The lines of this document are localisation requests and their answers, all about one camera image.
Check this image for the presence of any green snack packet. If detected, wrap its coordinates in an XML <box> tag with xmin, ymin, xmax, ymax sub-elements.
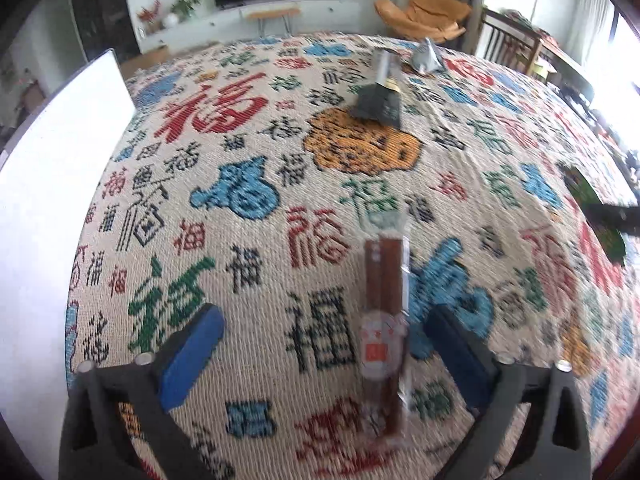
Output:
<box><xmin>559</xmin><ymin>162</ymin><xmax>628</xmax><ymax>263</ymax></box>

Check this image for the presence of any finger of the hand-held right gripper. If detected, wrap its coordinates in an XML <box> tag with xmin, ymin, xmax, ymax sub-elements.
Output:
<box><xmin>582</xmin><ymin>202</ymin><xmax>640</xmax><ymax>236</ymax></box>

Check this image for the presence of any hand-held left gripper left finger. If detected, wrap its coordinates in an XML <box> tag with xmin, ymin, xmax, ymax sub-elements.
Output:
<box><xmin>59</xmin><ymin>302</ymin><xmax>226</xmax><ymax>480</ymax></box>

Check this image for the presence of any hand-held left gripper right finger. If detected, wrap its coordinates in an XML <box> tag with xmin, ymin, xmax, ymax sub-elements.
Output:
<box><xmin>424</xmin><ymin>304</ymin><xmax>594</xmax><ymax>480</ymax></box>

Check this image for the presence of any dark glass cabinet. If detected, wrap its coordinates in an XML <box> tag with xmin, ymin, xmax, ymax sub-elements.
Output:
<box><xmin>70</xmin><ymin>0</ymin><xmax>141</xmax><ymax>68</ymax></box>

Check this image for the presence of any green plant in glass pot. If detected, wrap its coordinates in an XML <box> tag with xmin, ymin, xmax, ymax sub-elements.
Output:
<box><xmin>171</xmin><ymin>0</ymin><xmax>203</xmax><ymax>23</ymax></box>

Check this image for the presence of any dark wooden chair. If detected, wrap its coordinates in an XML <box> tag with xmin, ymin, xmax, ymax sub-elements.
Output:
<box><xmin>475</xmin><ymin>6</ymin><xmax>543</xmax><ymax>79</ymax></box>

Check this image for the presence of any brown sausage stick packet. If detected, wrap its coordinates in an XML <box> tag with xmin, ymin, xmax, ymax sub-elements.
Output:
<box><xmin>359</xmin><ymin>210</ymin><xmax>413</xmax><ymax>453</ymax></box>

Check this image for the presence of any white television cabinet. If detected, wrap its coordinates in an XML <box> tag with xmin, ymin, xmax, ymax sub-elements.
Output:
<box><xmin>137</xmin><ymin>0</ymin><xmax>361</xmax><ymax>54</ymax></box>

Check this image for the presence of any white board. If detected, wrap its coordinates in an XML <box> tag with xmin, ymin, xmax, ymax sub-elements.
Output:
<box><xmin>0</xmin><ymin>48</ymin><xmax>137</xmax><ymax>480</ymax></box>

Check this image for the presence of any wooden dining table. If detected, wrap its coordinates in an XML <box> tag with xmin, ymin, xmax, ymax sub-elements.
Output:
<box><xmin>540</xmin><ymin>35</ymin><xmax>603</xmax><ymax>107</ymax></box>

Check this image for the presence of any red flower plant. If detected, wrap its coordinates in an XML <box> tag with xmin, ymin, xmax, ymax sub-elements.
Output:
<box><xmin>136</xmin><ymin>2</ymin><xmax>163</xmax><ymax>36</ymax></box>

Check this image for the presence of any dark triangular snack packet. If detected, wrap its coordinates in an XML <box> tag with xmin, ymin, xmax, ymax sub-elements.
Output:
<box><xmin>348</xmin><ymin>50</ymin><xmax>403</xmax><ymax>129</ymax></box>

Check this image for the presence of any silver triangular snack packet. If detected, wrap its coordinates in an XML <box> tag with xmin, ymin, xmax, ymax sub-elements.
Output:
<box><xmin>411</xmin><ymin>37</ymin><xmax>446</xmax><ymax>75</ymax></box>

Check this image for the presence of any printed woven blanket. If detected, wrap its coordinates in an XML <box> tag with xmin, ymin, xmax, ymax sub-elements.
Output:
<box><xmin>65</xmin><ymin>32</ymin><xmax>640</xmax><ymax>480</ymax></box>

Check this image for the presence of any orange lounge chair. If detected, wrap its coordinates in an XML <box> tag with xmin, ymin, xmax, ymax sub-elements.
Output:
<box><xmin>374</xmin><ymin>0</ymin><xmax>472</xmax><ymax>44</ymax></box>

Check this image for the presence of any small wooden stool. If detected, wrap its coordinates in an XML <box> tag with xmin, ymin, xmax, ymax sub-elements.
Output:
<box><xmin>240</xmin><ymin>5</ymin><xmax>301</xmax><ymax>38</ymax></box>

